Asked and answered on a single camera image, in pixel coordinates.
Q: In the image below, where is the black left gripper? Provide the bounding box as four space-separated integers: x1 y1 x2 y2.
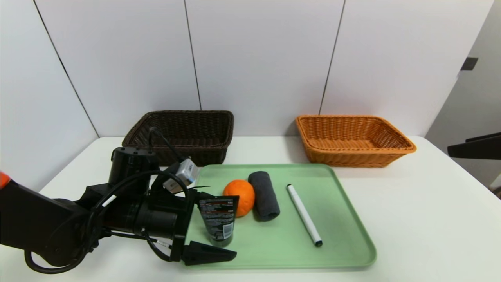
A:
133 188 237 266

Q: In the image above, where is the black cosmetic tube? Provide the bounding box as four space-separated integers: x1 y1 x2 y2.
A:
196 195 240 247

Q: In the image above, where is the orange fruit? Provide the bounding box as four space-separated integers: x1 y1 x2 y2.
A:
223 179 256 218

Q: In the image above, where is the dark grey towel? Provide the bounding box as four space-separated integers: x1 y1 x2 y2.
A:
248 171 281 222

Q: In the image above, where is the white marker pen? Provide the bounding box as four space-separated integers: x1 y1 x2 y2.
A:
286 184 323 247

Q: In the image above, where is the dark brown wicker basket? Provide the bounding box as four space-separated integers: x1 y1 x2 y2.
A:
122 110 234 167

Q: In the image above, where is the orange wicker basket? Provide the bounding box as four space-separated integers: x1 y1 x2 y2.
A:
295 115 417 168

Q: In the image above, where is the light green plastic tray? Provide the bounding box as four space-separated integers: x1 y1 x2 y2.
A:
183 163 377 270

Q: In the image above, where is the black left camera cable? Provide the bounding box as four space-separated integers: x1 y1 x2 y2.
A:
149 127 186 163

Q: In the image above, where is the black cable with white sleeve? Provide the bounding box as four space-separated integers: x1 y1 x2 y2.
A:
84 170 189 220

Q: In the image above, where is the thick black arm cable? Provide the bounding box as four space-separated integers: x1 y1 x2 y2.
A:
24 231 98 275

